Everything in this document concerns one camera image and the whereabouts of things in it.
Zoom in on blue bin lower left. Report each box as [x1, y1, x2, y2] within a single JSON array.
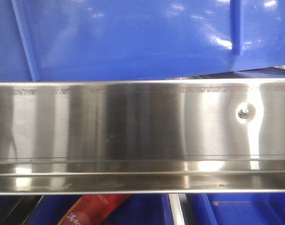
[[25, 194, 174, 225]]

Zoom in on white shelf divider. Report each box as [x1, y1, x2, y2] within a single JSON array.
[[168, 194, 185, 225]]

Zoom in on large blue plastic bin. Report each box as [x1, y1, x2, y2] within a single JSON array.
[[0, 0, 285, 82]]

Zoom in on red snack package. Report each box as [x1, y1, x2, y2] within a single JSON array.
[[58, 194, 131, 225]]

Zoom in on silver screw on rail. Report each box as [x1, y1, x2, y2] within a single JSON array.
[[237, 108, 249, 120]]

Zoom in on blue bin lower right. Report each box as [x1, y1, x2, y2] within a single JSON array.
[[186, 193, 285, 225]]

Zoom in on stainless steel shelf rail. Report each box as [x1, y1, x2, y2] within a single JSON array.
[[0, 78, 285, 195]]

